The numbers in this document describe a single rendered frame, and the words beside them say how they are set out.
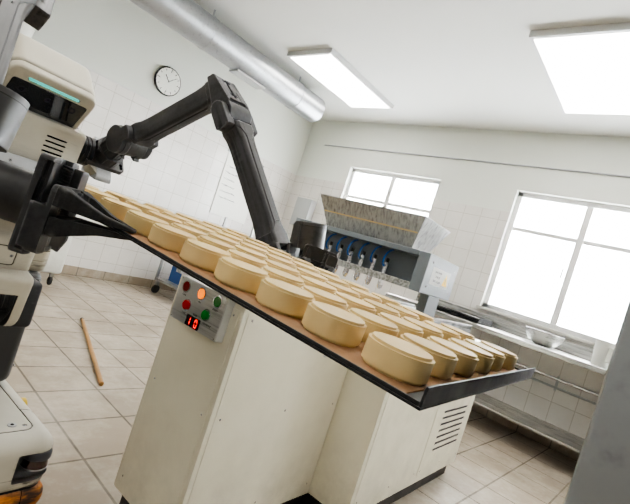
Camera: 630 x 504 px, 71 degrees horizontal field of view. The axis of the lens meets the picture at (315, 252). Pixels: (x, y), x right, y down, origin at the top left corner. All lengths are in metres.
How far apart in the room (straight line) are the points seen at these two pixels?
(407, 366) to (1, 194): 0.41
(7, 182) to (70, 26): 4.83
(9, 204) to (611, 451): 0.51
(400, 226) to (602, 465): 1.74
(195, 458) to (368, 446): 0.72
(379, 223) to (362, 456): 0.95
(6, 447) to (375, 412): 1.21
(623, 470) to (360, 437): 1.71
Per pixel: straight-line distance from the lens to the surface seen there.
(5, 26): 0.80
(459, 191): 5.48
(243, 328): 1.35
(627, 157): 5.20
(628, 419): 0.22
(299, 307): 0.37
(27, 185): 0.53
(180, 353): 1.53
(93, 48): 5.39
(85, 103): 1.37
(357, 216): 2.04
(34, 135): 1.38
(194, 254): 0.45
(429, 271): 1.81
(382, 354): 0.31
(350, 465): 1.95
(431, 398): 0.29
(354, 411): 1.91
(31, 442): 1.63
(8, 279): 1.40
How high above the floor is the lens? 1.04
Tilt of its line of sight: level
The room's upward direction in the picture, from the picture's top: 18 degrees clockwise
